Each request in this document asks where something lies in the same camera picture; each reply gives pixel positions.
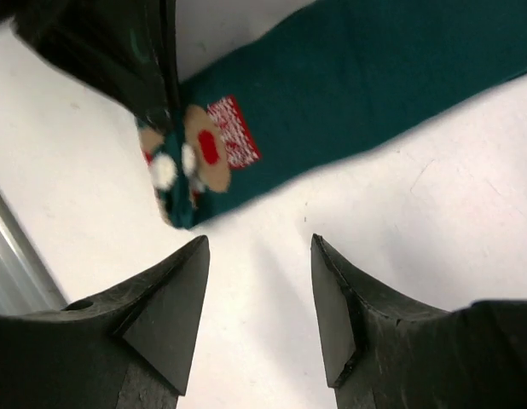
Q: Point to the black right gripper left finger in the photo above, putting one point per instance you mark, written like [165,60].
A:
[130,346]

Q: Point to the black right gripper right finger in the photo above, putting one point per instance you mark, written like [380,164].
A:
[382,349]

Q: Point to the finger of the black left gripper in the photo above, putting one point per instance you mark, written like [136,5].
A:
[119,48]
[171,51]

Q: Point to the teal christmas sock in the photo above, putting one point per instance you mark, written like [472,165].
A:
[334,79]

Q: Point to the aluminium table frame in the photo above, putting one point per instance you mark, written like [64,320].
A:
[26,285]

